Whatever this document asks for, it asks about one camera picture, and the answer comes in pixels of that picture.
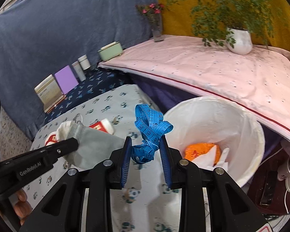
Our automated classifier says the mustard yellow cloth backdrop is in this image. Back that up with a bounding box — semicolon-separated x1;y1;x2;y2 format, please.
148;0;290;61

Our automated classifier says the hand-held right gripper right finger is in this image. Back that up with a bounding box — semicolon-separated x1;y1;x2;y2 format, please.
159;134;269;232

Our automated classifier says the cream and gold box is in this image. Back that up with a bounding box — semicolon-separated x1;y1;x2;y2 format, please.
34;74;67;113

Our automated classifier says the panda print tablecloth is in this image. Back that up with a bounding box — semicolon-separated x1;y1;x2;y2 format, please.
22;84;184;232

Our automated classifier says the blue measuring tape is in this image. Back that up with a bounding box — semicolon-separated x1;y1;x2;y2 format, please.
131;104;174;164

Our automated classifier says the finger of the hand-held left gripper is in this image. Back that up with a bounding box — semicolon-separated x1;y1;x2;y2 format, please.
36;137;80;167

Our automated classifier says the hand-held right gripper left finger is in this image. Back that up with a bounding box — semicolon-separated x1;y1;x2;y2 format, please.
19;136;133;232

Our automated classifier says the grey cloth pouch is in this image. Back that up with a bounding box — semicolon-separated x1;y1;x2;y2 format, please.
56;121;125;170

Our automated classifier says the navy leaf print cloth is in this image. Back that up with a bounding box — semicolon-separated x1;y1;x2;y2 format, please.
45;68;126;124

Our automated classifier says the white paper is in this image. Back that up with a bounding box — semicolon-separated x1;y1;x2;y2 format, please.
191;147;231;172

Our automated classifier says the purple box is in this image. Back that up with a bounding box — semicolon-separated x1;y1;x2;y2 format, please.
54;65;79;95

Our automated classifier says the white bin with plastic liner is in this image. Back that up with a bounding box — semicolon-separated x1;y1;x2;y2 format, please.
163;97;266;188

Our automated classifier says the green plant in white pot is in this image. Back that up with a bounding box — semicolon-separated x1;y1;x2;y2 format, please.
165;0;284;55

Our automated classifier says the black flat device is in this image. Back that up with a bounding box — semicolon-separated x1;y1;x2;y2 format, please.
260;170;278;205

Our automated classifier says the white cable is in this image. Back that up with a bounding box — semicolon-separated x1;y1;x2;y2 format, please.
266;188;290;220

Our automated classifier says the person's left hand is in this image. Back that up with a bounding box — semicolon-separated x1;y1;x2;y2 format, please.
0;188;33;226

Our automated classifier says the blue-grey cloth backdrop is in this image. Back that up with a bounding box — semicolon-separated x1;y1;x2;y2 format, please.
0;0;159;138

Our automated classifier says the tall white bottle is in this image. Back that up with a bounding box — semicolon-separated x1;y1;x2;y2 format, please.
72;61;87;81

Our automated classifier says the red and white paper cup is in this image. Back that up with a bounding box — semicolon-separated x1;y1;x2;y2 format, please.
88;118;115;134
45;132;61;147

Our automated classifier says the glass vase with pink flowers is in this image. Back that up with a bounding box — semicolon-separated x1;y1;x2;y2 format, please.
136;3;165;43

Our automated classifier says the large orange wrapper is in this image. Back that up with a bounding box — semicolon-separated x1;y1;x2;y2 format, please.
185;143;221;167

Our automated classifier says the pink cloth with red trim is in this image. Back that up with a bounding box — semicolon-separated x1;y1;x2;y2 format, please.
98;34;290;148

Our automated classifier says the pale green box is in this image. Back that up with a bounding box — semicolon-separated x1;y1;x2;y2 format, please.
98;42;124;61

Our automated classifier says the short white jar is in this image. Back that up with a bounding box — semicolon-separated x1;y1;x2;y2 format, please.
78;55;91;70

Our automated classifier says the dark red cabinet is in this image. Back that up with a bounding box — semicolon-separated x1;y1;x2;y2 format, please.
248;140;290;215

